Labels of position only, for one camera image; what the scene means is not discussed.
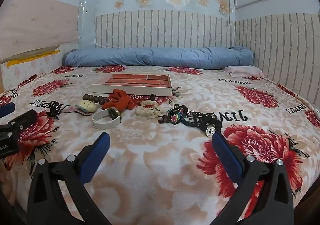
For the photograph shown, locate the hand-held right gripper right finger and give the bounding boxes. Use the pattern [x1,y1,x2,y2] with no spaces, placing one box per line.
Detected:
[210,132,294,225]

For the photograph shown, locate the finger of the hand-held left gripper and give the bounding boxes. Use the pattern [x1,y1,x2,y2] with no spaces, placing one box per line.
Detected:
[0,109,38,136]
[0,102,16,118]

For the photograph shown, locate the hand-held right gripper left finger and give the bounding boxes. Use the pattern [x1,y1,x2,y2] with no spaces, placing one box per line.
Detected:
[27,132,112,225]

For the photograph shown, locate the black scrunchie with rhinestone charm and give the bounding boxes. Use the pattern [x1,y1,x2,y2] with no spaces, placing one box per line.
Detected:
[197,115,223,138]

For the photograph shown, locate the white band wristwatch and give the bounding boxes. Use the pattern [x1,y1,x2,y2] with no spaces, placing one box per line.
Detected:
[92,107,122,130]

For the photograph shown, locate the small black hair claw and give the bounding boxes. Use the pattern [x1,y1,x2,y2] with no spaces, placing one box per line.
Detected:
[47,101,62,119]

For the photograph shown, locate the cream cartoon hair clip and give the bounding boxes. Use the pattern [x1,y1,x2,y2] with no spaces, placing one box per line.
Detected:
[74,99,98,116]

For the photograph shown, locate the brown wooden bead bracelet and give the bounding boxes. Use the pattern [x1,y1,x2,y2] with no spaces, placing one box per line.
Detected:
[83,93,111,105]

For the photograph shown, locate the orange fabric hair bow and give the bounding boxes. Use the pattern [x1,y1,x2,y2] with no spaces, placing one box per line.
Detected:
[101,89,133,112]

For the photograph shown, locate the black hair claw colourful flowers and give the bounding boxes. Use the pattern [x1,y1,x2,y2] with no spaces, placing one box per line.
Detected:
[157,104,190,125]

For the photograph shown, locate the translucent cream bow clip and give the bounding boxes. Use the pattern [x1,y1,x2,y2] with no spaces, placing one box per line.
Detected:
[135,105,163,120]

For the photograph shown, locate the cream scrunchie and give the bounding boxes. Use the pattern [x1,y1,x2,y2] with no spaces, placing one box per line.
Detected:
[139,99,160,110]

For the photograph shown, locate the white jewelry tray red lining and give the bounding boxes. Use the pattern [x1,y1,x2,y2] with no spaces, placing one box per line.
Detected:
[91,72,173,97]

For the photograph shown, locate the black headband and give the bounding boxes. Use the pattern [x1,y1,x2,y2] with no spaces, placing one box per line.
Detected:
[179,111,220,129]

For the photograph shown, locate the yellow tape strip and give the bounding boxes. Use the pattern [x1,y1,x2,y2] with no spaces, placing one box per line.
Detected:
[7,50,61,68]

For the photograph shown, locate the floral printed blanket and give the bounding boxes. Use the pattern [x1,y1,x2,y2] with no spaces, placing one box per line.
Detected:
[0,65,320,225]

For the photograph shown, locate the pink pillow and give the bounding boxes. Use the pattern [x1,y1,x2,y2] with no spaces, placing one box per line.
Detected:
[222,65,265,78]

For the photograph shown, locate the pink headboard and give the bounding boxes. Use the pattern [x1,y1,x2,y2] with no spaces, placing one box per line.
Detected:
[0,0,80,63]

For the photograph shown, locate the blue rolled quilt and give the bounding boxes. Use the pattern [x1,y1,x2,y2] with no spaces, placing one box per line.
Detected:
[61,47,255,70]

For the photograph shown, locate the clear plastic sheet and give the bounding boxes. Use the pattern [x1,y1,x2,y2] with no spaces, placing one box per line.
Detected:
[78,0,97,49]

